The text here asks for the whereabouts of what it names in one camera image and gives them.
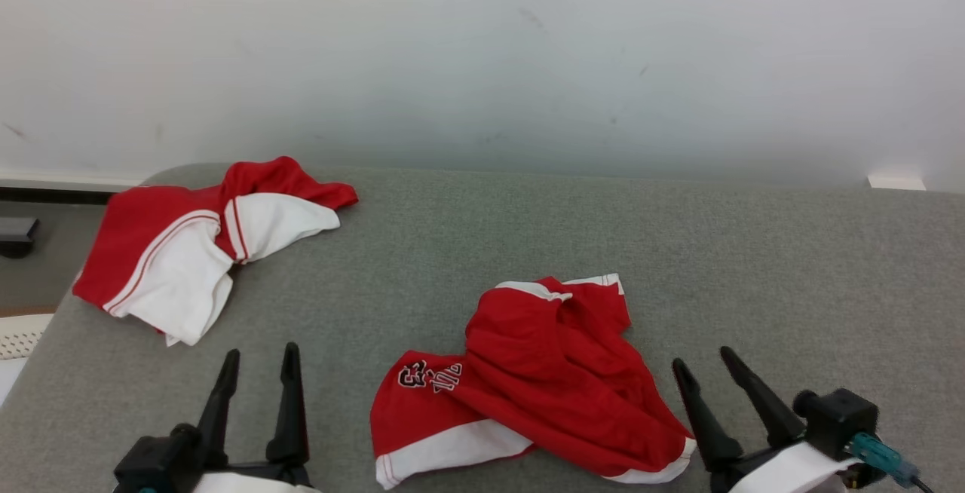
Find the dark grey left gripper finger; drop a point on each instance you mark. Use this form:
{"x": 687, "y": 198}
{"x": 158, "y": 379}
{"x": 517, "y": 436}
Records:
{"x": 217, "y": 417}
{"x": 290, "y": 417}

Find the white perforated laundry basket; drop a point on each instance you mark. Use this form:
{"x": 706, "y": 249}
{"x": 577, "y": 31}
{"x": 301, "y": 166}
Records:
{"x": 19, "y": 338}

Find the red printed basketball jersey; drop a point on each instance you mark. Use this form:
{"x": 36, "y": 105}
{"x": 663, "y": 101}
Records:
{"x": 550, "y": 372}

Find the black table leg foot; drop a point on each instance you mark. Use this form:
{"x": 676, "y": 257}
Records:
{"x": 13, "y": 251}

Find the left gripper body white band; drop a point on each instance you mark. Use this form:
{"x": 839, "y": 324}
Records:
{"x": 256, "y": 482}

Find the small white wall trunking piece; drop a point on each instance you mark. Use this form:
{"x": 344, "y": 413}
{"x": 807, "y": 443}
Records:
{"x": 896, "y": 182}

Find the black and white baseboard strip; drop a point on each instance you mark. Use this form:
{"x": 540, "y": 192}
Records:
{"x": 53, "y": 193}

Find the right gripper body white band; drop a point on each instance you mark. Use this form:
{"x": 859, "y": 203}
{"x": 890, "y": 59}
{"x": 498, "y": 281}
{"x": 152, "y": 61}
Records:
{"x": 784, "y": 474}

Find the grey metal table leg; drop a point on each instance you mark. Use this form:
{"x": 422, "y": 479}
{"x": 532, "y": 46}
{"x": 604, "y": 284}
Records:
{"x": 16, "y": 229}

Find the red shirt with white sleeves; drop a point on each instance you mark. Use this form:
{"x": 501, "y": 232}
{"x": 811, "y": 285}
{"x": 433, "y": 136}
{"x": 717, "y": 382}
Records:
{"x": 166, "y": 252}

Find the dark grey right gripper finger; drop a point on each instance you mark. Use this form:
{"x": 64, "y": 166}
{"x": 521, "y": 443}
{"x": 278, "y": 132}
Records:
{"x": 712, "y": 433}
{"x": 769, "y": 410}

